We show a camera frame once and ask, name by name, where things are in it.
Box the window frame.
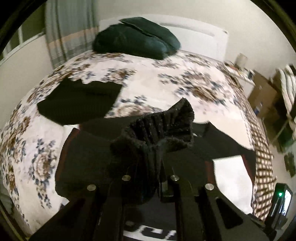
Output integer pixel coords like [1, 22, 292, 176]
[0, 22, 47, 61]

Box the black garment with white print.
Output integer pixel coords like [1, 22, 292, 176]
[55, 116, 257, 241]

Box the striped hanging cloth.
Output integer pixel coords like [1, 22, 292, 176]
[274, 64, 296, 122]

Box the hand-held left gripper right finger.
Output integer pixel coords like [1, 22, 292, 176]
[162, 160, 270, 241]

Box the folded black cloth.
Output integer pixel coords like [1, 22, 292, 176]
[37, 78, 123, 126]

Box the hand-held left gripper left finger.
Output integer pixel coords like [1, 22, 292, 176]
[30, 174, 132, 241]

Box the brown checkered blanket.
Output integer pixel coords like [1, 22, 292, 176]
[248, 119, 278, 221]

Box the grey striped curtain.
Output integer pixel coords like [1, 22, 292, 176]
[45, 0, 100, 68]

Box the black knitted sock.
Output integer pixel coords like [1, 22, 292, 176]
[110, 98, 195, 205]

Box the white headboard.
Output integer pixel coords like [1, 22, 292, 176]
[98, 16, 229, 62]

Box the dark green pillow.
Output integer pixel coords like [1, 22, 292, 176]
[92, 23, 167, 60]
[119, 17, 181, 56]

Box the white nightstand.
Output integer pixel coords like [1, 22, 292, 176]
[225, 61, 256, 94]

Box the floral bedsheet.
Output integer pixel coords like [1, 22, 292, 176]
[0, 50, 271, 235]

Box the cardboard box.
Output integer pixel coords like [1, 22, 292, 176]
[248, 71, 284, 119]

